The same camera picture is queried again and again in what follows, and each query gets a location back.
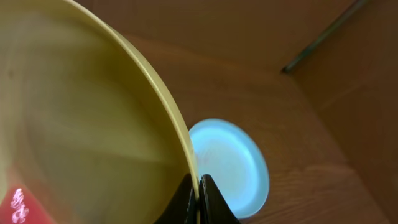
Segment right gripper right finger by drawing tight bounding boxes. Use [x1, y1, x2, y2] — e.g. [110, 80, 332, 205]
[199, 174, 241, 224]

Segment yellow-green plate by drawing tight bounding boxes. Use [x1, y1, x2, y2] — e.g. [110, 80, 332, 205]
[1, 0, 196, 223]

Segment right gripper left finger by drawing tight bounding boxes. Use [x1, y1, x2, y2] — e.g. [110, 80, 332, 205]
[154, 174, 196, 224]

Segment light blue plate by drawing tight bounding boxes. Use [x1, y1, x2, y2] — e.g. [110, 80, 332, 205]
[189, 119, 270, 219]

